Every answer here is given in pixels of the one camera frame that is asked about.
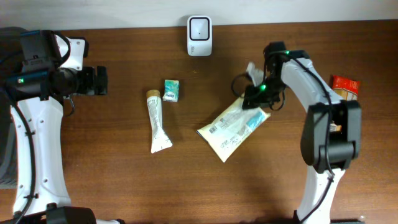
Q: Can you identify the yellow white snack bag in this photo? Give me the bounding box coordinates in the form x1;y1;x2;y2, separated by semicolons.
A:
197;98;271;162

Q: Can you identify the orange red noodle packet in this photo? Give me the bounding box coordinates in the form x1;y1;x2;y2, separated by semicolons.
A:
329;74;361;133

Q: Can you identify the green tissue pack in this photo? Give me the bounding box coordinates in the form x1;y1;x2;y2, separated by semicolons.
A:
162;80;180;102

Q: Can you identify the white tube with tan cap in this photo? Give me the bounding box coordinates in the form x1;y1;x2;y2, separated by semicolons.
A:
146;90;173;154

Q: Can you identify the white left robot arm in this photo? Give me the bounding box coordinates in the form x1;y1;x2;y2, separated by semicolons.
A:
1;27;108;223

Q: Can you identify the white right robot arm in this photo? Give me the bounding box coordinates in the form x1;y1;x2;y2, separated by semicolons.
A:
242;42;361;223

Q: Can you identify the white barcode scanner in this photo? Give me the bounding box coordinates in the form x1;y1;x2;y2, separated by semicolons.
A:
187;15;213;57

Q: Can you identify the dark grey plastic basket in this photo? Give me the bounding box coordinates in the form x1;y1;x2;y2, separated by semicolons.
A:
1;27;26;190

